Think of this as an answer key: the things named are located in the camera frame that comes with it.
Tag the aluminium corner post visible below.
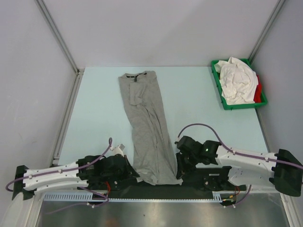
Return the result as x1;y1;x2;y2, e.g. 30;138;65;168
35;0;79;74
248;0;287;64

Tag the white t-shirt in bin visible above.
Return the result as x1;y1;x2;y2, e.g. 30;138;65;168
214;57;258;105

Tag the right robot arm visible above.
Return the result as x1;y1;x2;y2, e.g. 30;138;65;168
176;137;303;197

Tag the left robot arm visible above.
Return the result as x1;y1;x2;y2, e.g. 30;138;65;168
12;154;139;200

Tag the right aluminium corner post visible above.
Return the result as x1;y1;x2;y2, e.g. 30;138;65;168
248;0;287;64

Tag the left aluminium corner post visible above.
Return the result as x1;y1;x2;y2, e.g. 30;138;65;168
35;0;79;74

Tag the red t-shirt in bin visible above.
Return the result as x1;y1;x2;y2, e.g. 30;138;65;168
254;75;262;103

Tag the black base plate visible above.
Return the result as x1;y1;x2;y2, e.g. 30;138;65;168
78;166;248;199

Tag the green plastic bin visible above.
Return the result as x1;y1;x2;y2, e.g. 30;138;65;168
211;57;268;110

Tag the grey t-shirt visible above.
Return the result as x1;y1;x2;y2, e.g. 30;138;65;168
118;71;183;185

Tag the aluminium front rail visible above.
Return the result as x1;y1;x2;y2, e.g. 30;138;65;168
246;173;292;193

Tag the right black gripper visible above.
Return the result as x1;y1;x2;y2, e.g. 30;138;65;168
176;151;199;180

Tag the white cable duct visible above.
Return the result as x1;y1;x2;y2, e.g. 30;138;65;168
44;190;237;204

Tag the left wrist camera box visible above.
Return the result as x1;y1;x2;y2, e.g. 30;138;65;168
110;144;125;156

